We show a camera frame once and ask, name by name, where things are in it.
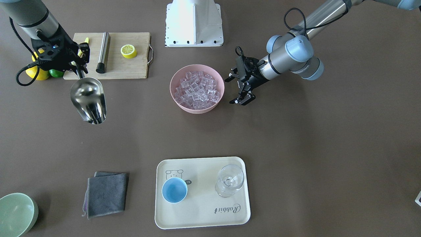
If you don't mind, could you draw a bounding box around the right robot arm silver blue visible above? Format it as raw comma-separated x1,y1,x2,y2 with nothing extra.
0,0,90,79

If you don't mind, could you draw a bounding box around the mint green bowl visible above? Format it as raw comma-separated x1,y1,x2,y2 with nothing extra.
0,193,38,237

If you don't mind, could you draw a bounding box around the clear wine glass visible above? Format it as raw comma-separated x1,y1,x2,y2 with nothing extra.
215,164,244,198

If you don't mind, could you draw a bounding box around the light blue cup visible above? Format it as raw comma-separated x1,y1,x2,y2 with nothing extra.
162,177,188,203

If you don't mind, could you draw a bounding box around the silver metal ice scoop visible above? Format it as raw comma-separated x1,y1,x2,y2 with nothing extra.
69,66,107,124

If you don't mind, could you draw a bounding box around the wooden cutting board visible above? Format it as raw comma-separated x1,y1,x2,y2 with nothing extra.
73,32,151,80

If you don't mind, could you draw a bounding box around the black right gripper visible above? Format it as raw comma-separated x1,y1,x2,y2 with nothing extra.
31,31,90,79

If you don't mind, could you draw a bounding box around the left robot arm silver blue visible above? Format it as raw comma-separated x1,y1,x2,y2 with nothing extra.
225,0,420,106

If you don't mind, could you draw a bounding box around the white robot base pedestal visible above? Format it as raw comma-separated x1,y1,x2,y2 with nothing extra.
164,0,224,47

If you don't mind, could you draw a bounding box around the pink bowl of ice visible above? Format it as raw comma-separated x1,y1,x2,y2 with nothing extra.
170,64,225,114

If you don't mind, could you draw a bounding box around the grey folded cloth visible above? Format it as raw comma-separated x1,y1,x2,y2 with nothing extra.
82,171,128,219

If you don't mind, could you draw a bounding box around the green lime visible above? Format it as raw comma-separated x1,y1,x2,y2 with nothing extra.
49,69,64,78

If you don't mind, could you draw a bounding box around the steel muddler black tip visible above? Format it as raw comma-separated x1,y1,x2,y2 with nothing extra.
96,32,111,74

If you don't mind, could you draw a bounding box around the cream serving tray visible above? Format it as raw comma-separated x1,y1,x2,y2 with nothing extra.
155,156,251,229

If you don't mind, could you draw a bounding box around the yellow plastic knife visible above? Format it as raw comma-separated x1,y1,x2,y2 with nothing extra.
78,37,89,58

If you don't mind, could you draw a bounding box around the half lemon slice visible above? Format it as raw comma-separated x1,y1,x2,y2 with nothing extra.
120,44,137,59

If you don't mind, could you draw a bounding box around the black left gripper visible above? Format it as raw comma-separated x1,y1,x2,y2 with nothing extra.
224,46,263,106

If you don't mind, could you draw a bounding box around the yellow lemon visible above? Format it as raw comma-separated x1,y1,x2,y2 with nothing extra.
25,66,51,81
32,48,44,64

